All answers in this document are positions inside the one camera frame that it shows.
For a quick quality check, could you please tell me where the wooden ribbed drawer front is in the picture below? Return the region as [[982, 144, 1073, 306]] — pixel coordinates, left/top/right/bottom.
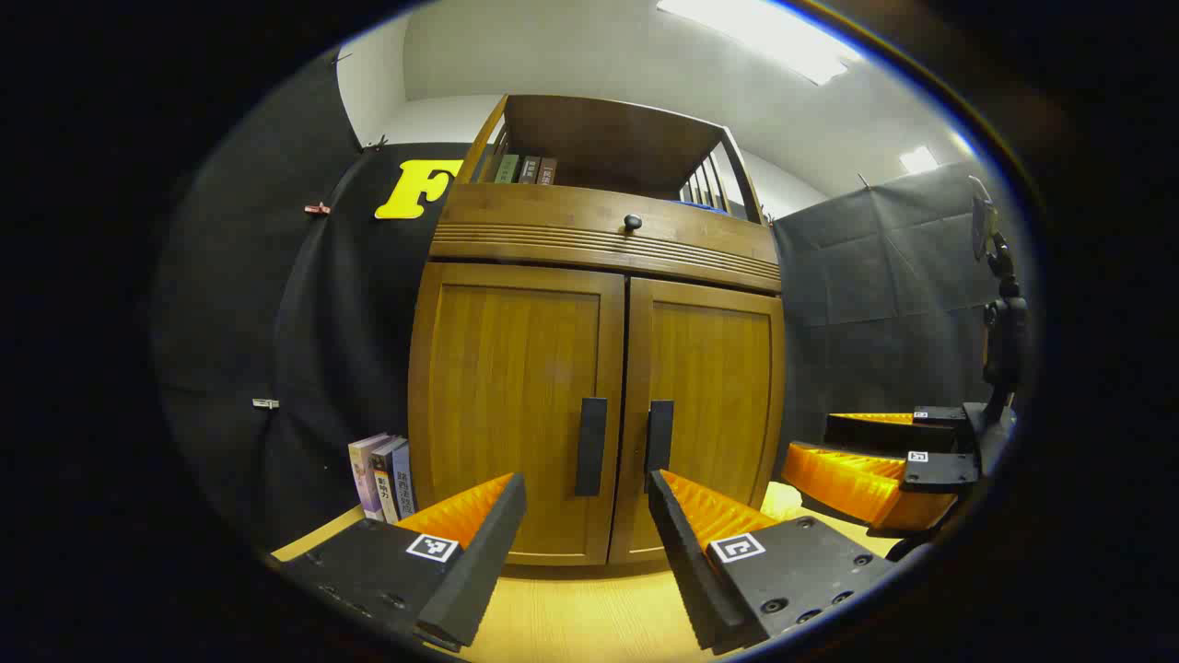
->
[[429, 182, 782, 296]]

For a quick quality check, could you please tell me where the black door handle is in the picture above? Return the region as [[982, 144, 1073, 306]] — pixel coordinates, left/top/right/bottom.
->
[[576, 397, 609, 498], [643, 400, 675, 475]]

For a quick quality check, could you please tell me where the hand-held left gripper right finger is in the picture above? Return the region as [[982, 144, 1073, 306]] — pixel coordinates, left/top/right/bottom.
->
[[648, 469, 899, 655]]

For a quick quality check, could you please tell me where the blue book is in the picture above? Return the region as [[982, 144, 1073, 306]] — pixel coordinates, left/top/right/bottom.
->
[[391, 442, 417, 517]]

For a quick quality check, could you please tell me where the purple white book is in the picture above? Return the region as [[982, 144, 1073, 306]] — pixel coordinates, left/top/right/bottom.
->
[[348, 433, 392, 521]]

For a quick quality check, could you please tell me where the wooden double-door shoe cabinet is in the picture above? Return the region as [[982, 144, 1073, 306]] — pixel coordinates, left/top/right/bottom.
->
[[408, 94, 787, 567]]

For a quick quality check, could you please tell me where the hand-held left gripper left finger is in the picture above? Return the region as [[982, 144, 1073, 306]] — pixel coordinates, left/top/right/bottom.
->
[[276, 472, 528, 653]]

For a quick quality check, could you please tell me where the grey book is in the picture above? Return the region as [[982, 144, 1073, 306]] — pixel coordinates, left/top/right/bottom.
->
[[370, 437, 408, 524]]

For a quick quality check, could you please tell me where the wooden shoe cabinet door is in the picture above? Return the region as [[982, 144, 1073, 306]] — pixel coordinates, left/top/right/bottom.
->
[[408, 262, 627, 565], [608, 276, 787, 564]]

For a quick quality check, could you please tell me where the black backdrop cloth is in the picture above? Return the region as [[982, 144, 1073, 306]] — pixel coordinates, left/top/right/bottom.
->
[[772, 161, 1014, 461], [152, 55, 475, 553]]

